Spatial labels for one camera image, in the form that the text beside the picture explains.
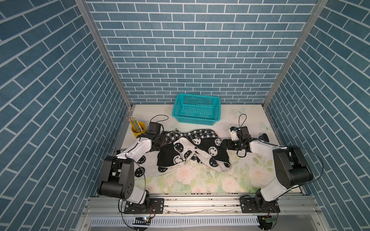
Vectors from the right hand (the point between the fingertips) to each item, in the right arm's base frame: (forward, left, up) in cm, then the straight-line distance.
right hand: (226, 144), depth 96 cm
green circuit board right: (-40, -19, -2) cm, 44 cm away
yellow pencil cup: (-2, +59, +9) cm, 60 cm away
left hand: (-4, +40, +5) cm, 40 cm away
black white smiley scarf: (-5, +17, +4) cm, 18 cm away
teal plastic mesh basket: (+33, +22, -1) cm, 40 cm away
